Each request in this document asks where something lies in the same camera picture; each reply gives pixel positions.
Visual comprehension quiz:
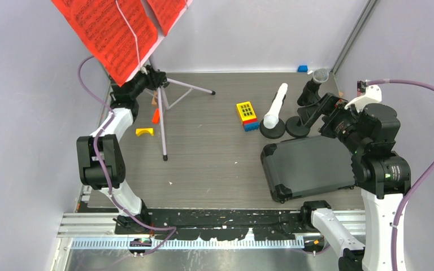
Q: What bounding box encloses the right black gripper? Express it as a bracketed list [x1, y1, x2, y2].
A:
[297, 90, 367, 152]

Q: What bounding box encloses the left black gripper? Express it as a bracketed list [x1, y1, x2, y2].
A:
[129, 65, 166, 100]

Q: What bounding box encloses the white music stand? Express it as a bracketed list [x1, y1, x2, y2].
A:
[51, 0, 216, 162]

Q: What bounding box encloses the red sheet music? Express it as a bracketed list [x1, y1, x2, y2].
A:
[52, 0, 158, 86]
[147, 0, 188, 36]

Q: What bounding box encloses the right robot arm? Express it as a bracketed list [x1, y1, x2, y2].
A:
[298, 94, 411, 270]

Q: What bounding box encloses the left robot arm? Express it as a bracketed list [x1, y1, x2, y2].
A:
[76, 72, 156, 234]

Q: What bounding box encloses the tan arch block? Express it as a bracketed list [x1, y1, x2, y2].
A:
[151, 92, 158, 107]

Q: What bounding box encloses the black silver microphone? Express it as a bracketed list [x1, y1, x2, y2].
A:
[297, 68, 329, 107]

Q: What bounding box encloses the orange wooden block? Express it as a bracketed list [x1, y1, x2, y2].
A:
[151, 108, 160, 124]

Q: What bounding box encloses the small blue block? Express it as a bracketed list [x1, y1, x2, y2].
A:
[297, 65, 309, 73]

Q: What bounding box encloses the right black mic stand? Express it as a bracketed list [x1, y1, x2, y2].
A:
[285, 101, 310, 138]

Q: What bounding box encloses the black mic stand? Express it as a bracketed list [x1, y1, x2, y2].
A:
[259, 118, 285, 139]
[285, 101, 310, 138]

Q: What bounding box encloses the yellow arch block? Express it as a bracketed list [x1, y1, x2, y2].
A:
[135, 128, 154, 137]

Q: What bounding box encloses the white toy microphone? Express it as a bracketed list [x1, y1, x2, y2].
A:
[263, 83, 288, 129]

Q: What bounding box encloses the left black mic stand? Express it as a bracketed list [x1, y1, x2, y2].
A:
[259, 118, 285, 139]

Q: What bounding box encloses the black carrying case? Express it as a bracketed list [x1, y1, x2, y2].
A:
[260, 136, 355, 203]

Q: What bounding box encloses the yellow red blue toy block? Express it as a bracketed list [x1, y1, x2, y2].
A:
[236, 101, 259, 132]

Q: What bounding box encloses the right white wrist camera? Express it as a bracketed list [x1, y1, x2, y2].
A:
[344, 81, 382, 113]

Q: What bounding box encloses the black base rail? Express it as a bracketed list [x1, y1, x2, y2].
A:
[58, 207, 367, 251]

